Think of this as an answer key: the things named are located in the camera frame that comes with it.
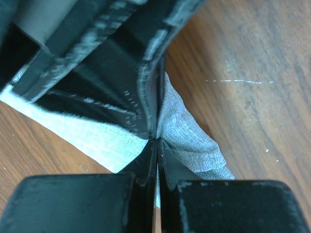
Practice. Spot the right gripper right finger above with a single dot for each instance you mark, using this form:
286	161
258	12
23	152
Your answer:
171	172

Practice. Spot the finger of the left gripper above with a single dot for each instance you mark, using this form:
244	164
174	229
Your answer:
104	59

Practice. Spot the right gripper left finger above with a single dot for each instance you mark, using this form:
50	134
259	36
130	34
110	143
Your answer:
141	203

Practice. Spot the grey cloth napkin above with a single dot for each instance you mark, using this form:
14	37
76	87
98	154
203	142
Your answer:
114	147

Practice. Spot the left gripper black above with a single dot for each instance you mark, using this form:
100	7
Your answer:
45	30

